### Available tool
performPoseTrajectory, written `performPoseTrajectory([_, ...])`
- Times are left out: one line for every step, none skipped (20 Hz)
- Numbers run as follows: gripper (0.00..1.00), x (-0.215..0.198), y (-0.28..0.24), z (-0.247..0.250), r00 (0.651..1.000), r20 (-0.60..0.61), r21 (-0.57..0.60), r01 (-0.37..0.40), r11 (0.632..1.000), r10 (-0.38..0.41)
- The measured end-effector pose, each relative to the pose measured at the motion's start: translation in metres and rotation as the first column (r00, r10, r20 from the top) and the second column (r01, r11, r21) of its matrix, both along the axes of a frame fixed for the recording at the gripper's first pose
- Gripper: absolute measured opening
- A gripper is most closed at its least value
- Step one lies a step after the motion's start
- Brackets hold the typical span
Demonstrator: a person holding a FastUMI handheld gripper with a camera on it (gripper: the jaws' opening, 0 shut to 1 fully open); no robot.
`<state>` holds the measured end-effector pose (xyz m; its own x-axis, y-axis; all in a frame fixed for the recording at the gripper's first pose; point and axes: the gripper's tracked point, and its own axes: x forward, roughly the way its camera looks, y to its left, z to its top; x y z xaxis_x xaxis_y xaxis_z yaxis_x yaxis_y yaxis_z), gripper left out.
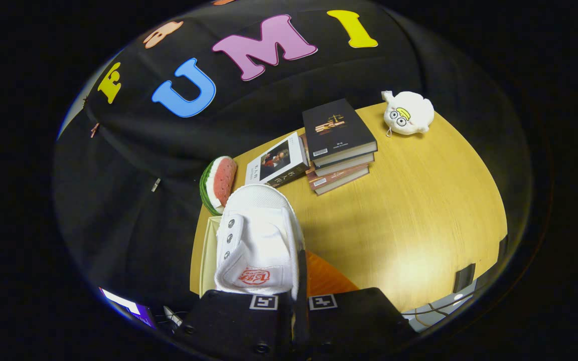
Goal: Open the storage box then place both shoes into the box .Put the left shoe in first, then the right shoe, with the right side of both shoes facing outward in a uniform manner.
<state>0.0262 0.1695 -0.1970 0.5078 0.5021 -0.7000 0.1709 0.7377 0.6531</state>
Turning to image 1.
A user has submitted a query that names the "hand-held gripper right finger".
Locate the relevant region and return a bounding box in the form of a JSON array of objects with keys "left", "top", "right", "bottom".
[{"left": 294, "top": 249, "right": 416, "bottom": 361}]

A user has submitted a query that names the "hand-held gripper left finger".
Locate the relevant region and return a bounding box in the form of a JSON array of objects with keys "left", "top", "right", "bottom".
[{"left": 176, "top": 290, "right": 296, "bottom": 361}]

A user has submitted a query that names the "white canvas shoe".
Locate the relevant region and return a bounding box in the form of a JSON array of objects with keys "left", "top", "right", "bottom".
[{"left": 214, "top": 183, "right": 306, "bottom": 301}]

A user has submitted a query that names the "beige storage box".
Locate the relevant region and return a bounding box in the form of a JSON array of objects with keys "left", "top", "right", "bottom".
[{"left": 199, "top": 215, "right": 225, "bottom": 298}]

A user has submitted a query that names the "white office desk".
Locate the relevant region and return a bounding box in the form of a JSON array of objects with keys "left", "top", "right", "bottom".
[{"left": 162, "top": 305, "right": 185, "bottom": 327}]

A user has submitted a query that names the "white portrait cover book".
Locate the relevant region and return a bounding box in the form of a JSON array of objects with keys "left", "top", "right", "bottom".
[{"left": 244, "top": 131, "right": 310, "bottom": 190}]

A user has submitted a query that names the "watermelon slice toy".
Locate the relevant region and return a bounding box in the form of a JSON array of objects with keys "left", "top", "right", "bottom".
[{"left": 199, "top": 155, "right": 238, "bottom": 216}]

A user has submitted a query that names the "black backdrop cloth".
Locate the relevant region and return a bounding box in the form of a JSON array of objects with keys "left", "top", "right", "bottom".
[{"left": 52, "top": 0, "right": 534, "bottom": 321}]

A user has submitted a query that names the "black hardcover book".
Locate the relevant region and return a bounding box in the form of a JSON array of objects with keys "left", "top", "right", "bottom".
[{"left": 302, "top": 98, "right": 378, "bottom": 166}]

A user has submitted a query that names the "white plush toy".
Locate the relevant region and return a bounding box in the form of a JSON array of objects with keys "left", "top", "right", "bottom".
[{"left": 381, "top": 90, "right": 436, "bottom": 137}]

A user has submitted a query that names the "black floor cable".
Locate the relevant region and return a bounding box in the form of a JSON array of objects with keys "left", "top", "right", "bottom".
[{"left": 403, "top": 300, "right": 476, "bottom": 321}]

